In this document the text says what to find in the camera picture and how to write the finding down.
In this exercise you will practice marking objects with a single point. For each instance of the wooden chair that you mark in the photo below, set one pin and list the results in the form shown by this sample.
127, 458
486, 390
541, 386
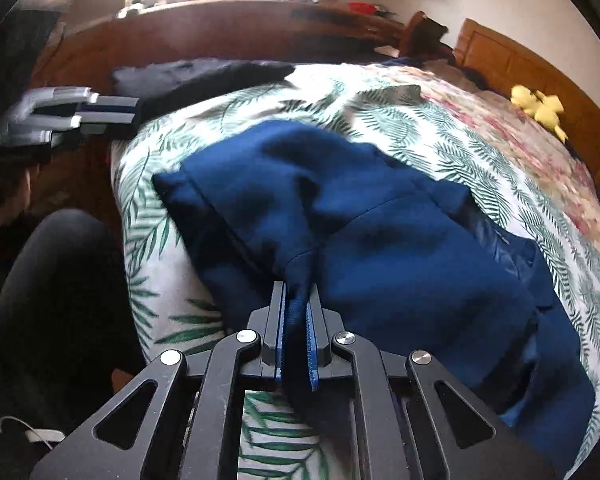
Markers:
425, 35

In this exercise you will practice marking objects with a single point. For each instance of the curved wooden desk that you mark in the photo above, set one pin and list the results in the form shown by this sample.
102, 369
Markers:
205, 35

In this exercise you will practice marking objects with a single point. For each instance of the floral quilt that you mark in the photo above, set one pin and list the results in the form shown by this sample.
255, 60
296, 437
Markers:
520, 145

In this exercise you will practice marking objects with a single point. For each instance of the wooden bed headboard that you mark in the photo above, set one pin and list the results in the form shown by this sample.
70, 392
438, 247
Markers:
530, 70

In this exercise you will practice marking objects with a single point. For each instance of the red bowl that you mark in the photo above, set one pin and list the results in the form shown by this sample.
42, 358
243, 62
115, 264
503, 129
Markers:
363, 7

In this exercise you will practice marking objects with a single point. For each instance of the leaf print blanket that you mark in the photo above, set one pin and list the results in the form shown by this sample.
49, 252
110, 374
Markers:
280, 105

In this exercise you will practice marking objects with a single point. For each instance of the dark folded cloth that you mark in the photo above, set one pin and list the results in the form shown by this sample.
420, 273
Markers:
195, 80

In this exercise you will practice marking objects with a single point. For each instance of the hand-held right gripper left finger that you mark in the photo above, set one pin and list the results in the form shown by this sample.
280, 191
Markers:
279, 340

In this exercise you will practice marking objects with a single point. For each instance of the navy blue blazer jacket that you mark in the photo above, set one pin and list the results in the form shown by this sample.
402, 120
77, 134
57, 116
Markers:
380, 240

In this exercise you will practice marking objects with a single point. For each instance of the person's black trouser leg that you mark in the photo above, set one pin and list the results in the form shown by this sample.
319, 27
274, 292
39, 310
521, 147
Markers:
65, 310

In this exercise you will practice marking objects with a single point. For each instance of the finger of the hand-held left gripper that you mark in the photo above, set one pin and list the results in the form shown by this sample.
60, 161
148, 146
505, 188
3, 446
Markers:
105, 120
110, 102

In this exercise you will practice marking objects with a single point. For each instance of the yellow plush toy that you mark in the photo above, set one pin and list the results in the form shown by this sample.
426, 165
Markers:
540, 107

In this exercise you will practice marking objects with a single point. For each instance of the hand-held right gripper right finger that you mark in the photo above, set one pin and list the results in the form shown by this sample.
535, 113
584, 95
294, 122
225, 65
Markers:
311, 350

